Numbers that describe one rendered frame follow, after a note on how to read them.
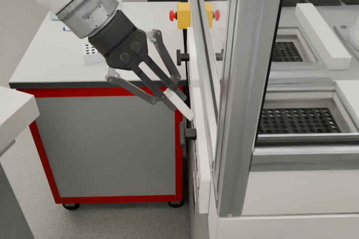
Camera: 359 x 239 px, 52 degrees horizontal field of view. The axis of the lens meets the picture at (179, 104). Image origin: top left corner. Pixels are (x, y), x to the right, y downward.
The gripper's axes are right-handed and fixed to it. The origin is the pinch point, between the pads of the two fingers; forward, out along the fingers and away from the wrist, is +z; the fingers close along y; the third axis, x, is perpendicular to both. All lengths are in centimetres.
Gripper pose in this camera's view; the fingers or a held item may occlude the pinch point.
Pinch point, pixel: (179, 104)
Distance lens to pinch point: 69.3
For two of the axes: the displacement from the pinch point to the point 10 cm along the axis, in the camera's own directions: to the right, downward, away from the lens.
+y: 7.1, -7.1, 0.6
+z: 6.3, 6.6, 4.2
